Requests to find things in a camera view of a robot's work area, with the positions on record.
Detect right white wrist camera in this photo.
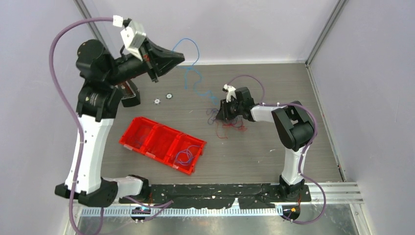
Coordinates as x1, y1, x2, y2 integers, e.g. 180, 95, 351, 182
222, 84, 236, 103

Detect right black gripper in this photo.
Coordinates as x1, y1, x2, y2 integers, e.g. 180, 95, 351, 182
216, 97, 244, 121

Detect red blue cables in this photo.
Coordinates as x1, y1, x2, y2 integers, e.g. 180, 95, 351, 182
207, 107, 248, 140

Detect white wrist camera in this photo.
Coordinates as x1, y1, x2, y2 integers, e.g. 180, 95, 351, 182
222, 84, 236, 103
120, 18, 146, 62

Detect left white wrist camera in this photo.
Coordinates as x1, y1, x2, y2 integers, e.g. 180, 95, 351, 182
120, 18, 146, 62

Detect black wedge stand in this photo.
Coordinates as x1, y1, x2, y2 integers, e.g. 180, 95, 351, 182
117, 79, 141, 108

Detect small silver gear left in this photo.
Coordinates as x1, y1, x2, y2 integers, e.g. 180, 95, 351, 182
154, 98, 161, 105

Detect slotted cable duct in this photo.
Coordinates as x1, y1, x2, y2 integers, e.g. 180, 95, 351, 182
81, 207, 285, 217

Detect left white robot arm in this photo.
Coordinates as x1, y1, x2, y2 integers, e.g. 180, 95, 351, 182
54, 39, 185, 208

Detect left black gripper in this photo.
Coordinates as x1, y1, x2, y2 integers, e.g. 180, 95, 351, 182
106, 36, 185, 86

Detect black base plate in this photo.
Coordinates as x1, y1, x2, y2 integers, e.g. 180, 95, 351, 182
131, 183, 311, 209

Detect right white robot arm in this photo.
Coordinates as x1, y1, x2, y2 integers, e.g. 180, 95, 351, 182
216, 84, 317, 201

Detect red three-compartment bin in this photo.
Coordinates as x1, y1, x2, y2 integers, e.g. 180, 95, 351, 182
119, 117, 207, 175

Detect dark purple thin cable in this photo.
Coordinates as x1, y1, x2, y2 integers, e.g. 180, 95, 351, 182
131, 131, 146, 146

